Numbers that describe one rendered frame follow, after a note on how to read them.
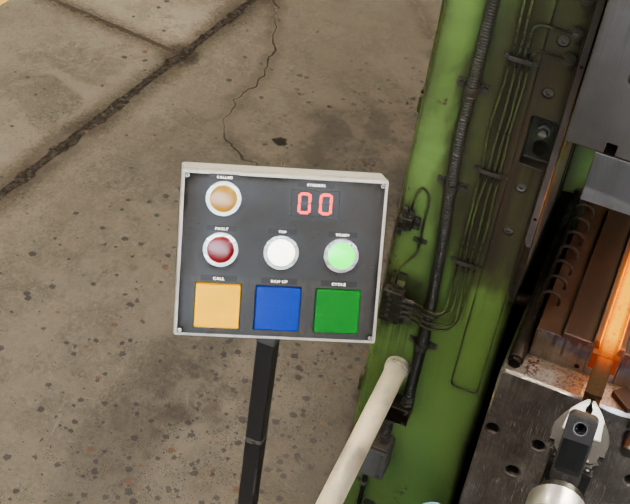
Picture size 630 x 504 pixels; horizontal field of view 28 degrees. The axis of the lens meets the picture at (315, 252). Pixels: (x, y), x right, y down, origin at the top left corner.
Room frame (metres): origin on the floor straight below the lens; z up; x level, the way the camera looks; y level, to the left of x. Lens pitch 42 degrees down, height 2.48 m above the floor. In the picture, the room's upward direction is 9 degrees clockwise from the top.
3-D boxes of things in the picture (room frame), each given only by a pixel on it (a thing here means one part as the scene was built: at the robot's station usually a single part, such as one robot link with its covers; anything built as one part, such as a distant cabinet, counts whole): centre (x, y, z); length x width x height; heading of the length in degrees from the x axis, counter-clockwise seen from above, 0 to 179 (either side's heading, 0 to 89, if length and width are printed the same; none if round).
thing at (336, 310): (1.50, -0.05, 1.01); 0.07 x 0.05 x 0.07; 99
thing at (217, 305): (1.47, 0.15, 1.01); 0.07 x 0.05 x 0.07; 99
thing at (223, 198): (1.56, 0.16, 1.16); 0.05 x 0.03 x 0.04; 74
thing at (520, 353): (1.71, -0.42, 0.93); 0.40 x 0.03 x 0.03; 164
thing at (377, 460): (1.75, -0.18, 0.36); 0.09 x 0.07 x 0.12; 74
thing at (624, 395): (1.48, -0.56, 0.92); 0.04 x 0.03 x 0.01; 31
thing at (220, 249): (1.52, 0.15, 1.09); 0.05 x 0.03 x 0.04; 74
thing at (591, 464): (1.25, -0.44, 0.97); 0.12 x 0.08 x 0.09; 164
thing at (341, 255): (1.55, -0.04, 1.09); 0.05 x 0.03 x 0.04; 74
